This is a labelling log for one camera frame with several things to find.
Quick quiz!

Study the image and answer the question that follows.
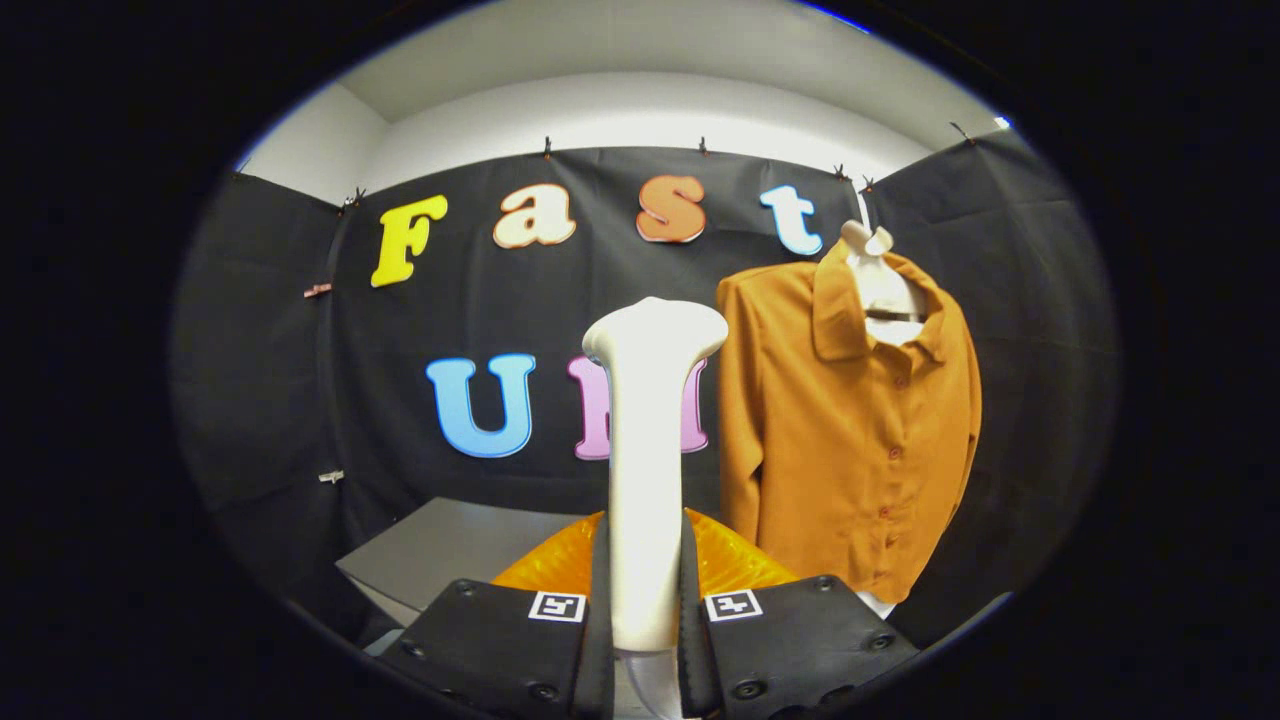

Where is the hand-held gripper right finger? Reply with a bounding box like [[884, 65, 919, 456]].
[[678, 508, 921, 720]]

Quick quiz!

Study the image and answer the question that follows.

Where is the white garment steamer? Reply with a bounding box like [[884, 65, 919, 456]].
[[582, 297, 731, 720]]

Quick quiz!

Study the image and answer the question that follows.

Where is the grey cabinet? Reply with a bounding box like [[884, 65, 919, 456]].
[[335, 497, 601, 631]]

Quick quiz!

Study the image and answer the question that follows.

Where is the white garment hanger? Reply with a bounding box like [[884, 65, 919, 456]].
[[838, 220, 931, 348]]

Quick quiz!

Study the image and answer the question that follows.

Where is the black backdrop cloth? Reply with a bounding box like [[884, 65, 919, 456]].
[[170, 128, 1119, 651]]

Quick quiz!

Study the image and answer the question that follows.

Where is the orange button shirt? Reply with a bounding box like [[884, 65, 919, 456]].
[[715, 238, 983, 606]]

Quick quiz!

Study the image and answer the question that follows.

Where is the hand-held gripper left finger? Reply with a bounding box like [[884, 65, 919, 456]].
[[375, 510, 616, 720]]

